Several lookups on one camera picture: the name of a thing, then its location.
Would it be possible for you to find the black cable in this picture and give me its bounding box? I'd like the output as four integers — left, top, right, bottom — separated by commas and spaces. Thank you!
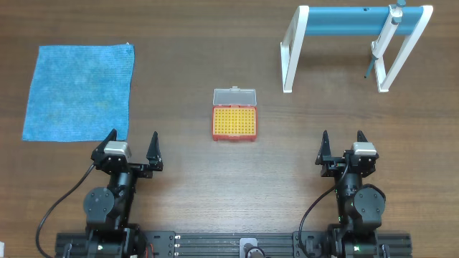
298, 163, 351, 257
34, 163, 97, 258

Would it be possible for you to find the mounting rail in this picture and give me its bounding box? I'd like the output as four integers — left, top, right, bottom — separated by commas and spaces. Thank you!
55, 231, 413, 258

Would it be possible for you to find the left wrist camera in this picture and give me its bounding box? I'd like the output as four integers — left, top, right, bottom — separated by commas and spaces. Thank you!
103, 140, 133, 160

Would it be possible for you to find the red and yellow tip box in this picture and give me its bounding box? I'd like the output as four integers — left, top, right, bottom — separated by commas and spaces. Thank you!
211, 85, 259, 143

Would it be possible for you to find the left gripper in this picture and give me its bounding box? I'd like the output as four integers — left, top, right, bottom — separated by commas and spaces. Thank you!
90, 128, 164, 179

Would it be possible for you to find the blue cloth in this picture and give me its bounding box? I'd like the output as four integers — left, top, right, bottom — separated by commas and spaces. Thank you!
22, 43, 136, 143

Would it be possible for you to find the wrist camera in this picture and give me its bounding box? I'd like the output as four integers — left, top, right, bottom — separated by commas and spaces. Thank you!
103, 140, 133, 160
351, 141, 378, 157

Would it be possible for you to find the white and blue stand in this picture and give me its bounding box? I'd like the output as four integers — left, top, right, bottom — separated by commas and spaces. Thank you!
280, 4, 434, 94

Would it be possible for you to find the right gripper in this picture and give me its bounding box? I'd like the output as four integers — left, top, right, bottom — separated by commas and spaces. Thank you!
315, 130, 379, 178

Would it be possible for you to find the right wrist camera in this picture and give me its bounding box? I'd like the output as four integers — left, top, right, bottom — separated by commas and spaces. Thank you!
351, 141, 378, 157

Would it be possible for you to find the white pipette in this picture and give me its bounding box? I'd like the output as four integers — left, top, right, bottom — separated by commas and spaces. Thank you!
363, 0, 407, 80

